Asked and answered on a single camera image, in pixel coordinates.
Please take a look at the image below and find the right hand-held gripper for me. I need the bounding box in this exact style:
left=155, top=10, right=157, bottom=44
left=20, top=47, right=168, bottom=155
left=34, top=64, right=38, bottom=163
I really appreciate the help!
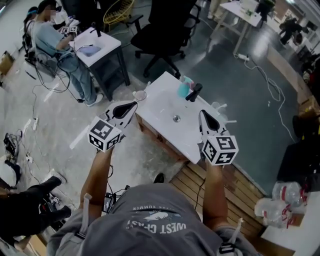
left=197, top=109, right=240, bottom=166

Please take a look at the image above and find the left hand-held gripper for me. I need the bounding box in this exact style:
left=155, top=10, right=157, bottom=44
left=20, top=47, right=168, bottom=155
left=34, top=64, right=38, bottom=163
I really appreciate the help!
left=87, top=100, right=139, bottom=153

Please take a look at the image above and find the person's left forearm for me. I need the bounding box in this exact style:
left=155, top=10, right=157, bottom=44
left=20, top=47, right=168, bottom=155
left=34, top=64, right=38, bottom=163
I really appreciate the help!
left=79, top=148, right=114, bottom=221

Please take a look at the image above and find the person's right forearm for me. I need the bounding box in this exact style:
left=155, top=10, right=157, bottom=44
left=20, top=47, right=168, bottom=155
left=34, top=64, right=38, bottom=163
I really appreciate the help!
left=201, top=163, right=230, bottom=230

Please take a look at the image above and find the black metal stand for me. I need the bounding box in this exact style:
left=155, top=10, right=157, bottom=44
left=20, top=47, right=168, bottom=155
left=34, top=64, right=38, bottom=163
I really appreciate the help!
left=86, top=44, right=131, bottom=102

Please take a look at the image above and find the wooden sink cabinet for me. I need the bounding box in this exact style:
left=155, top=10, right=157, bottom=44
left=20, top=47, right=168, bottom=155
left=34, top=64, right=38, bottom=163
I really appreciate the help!
left=134, top=113, right=188, bottom=162

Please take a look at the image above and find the teal spray bottle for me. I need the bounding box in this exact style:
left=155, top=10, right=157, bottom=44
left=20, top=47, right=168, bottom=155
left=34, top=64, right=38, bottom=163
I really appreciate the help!
left=176, top=75, right=196, bottom=99

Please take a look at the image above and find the person's left black shoe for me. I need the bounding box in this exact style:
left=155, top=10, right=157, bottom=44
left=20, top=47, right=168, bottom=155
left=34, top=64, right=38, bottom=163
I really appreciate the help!
left=152, top=172, right=166, bottom=185

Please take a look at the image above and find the small white sink basin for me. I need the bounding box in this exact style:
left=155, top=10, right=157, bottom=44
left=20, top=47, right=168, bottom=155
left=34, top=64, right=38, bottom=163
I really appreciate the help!
left=68, top=26, right=123, bottom=68

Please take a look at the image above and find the wooden slat platform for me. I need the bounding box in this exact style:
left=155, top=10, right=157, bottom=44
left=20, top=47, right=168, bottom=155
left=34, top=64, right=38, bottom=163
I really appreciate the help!
left=169, top=159, right=267, bottom=237

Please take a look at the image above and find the black office chair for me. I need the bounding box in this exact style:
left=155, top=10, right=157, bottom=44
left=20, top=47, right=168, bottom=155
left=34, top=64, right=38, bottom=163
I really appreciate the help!
left=130, top=0, right=202, bottom=80

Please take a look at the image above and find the small black faucet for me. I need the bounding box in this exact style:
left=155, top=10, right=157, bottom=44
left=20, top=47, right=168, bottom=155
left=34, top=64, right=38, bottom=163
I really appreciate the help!
left=89, top=21, right=103, bottom=38

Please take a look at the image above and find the black battery box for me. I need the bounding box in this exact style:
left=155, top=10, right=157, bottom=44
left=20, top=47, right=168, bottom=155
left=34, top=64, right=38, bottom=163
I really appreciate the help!
left=103, top=192, right=118, bottom=213

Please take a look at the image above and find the large clear water bottle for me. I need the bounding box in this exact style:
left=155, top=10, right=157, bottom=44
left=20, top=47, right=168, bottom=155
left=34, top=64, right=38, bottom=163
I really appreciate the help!
left=271, top=181, right=308, bottom=207
left=254, top=197, right=296, bottom=228

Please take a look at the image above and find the white table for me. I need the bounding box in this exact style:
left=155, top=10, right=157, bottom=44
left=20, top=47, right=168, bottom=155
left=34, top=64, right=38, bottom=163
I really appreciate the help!
left=209, top=0, right=266, bottom=57

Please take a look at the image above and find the small cardboard box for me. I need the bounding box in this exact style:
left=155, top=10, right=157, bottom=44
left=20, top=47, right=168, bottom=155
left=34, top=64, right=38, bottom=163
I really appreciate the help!
left=0, top=51, right=16, bottom=76

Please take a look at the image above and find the person's grey shirt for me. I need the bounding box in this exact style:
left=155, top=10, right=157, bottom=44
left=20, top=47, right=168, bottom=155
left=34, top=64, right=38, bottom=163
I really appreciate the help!
left=46, top=183, right=263, bottom=256

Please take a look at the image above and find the large cardboard box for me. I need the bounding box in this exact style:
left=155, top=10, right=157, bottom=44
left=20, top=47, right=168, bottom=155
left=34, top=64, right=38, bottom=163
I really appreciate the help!
left=249, top=234, right=296, bottom=256

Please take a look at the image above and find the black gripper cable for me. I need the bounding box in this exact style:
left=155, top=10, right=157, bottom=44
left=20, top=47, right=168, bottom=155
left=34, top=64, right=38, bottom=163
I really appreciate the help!
left=194, top=177, right=207, bottom=213
left=106, top=163, right=115, bottom=201

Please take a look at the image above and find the white power cable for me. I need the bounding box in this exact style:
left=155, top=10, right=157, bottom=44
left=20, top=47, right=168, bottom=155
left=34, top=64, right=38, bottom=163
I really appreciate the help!
left=243, top=57, right=298, bottom=143

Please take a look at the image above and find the yellow wire chair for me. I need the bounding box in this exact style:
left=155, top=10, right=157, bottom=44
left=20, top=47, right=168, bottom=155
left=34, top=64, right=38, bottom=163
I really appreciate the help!
left=103, top=0, right=136, bottom=26

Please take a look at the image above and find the grey harness strap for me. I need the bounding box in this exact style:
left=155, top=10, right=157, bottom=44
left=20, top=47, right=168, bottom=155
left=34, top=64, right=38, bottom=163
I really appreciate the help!
left=76, top=192, right=93, bottom=240
left=218, top=217, right=245, bottom=255

